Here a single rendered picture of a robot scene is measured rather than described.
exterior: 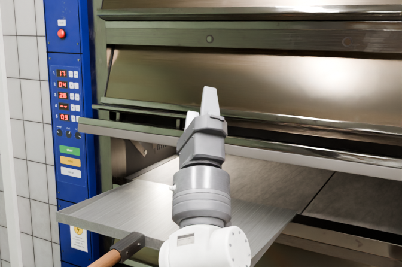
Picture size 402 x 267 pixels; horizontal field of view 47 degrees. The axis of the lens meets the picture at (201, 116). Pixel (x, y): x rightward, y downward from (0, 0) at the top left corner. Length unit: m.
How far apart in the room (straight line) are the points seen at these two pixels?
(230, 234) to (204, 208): 0.05
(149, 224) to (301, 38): 0.61
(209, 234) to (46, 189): 1.19
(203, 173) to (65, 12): 0.96
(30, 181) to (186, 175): 1.20
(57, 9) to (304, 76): 0.80
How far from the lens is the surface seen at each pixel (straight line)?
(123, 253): 1.07
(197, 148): 0.69
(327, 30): 1.14
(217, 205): 0.66
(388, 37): 1.11
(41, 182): 1.78
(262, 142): 1.06
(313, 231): 1.26
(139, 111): 1.27
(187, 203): 0.66
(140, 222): 1.24
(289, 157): 1.05
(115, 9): 1.37
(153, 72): 1.36
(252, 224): 1.23
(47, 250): 1.88
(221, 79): 1.24
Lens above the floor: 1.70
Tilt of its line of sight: 12 degrees down
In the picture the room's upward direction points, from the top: straight up
